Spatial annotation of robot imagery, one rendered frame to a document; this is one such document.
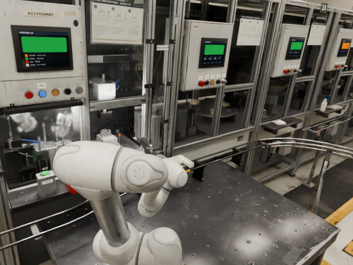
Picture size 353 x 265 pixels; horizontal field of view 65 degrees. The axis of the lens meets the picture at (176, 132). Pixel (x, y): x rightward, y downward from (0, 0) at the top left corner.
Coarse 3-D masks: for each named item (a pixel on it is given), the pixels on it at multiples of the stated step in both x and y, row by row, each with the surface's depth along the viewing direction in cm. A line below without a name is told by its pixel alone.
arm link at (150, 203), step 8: (152, 192) 108; (160, 192) 127; (168, 192) 131; (144, 200) 116; (152, 200) 114; (160, 200) 126; (144, 208) 128; (152, 208) 126; (160, 208) 130; (144, 216) 130; (152, 216) 131
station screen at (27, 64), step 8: (24, 32) 120; (32, 32) 122; (40, 32) 124; (48, 32) 126; (56, 32) 128; (64, 32) 130; (24, 56) 123; (32, 56) 125; (40, 56) 127; (48, 56) 129; (56, 56) 131; (64, 56) 134; (24, 64) 124; (32, 64) 126; (40, 64) 128; (48, 64) 131; (56, 64) 133; (64, 64) 135
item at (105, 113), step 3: (99, 111) 182; (102, 111) 182; (105, 111) 183; (108, 111) 183; (111, 111) 184; (99, 114) 181; (102, 114) 181; (105, 114) 182; (108, 114) 184; (111, 114) 185; (99, 117) 182; (102, 117) 182; (105, 117) 183; (108, 117) 184; (111, 117) 186
